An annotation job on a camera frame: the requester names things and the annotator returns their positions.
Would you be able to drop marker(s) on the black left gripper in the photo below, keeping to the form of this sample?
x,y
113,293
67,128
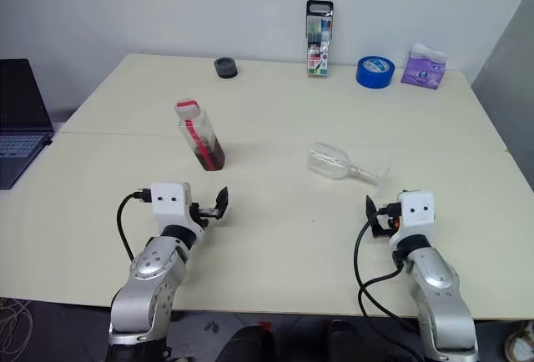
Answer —
x,y
199,214

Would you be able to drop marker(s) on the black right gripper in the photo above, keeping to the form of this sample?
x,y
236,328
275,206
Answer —
x,y
392,214

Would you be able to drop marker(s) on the bottle with red liquid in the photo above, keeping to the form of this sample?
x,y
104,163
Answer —
x,y
204,145

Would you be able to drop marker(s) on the clear plastic wine glass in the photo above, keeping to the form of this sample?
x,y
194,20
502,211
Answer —
x,y
329,162

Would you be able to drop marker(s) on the white red bottle cap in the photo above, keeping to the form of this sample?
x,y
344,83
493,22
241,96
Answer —
x,y
187,107

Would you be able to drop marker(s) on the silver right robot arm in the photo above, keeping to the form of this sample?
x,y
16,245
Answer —
x,y
438,283

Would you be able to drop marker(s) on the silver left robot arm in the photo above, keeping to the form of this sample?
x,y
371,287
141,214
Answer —
x,y
146,270

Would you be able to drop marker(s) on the black round lid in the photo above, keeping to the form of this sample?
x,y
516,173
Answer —
x,y
226,68

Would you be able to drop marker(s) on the blue tape roll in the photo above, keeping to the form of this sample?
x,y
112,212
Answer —
x,y
373,74

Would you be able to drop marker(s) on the purple tissue pack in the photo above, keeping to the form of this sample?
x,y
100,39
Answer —
x,y
421,72

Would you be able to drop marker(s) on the marker pen pack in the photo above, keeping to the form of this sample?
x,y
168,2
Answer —
x,y
319,45

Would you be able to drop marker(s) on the grey partition panel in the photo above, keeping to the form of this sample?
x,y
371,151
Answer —
x,y
509,86

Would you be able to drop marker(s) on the white shoe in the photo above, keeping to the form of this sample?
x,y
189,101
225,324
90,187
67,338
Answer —
x,y
521,345

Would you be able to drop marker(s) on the dark laptop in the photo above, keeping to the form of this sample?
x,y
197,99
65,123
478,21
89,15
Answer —
x,y
21,107

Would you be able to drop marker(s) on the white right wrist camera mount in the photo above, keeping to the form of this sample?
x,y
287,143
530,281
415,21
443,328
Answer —
x,y
417,212

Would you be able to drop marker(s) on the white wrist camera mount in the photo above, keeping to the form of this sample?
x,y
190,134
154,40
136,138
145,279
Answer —
x,y
167,205
417,212

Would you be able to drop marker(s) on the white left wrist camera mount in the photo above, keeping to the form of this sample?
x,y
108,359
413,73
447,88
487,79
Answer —
x,y
167,205

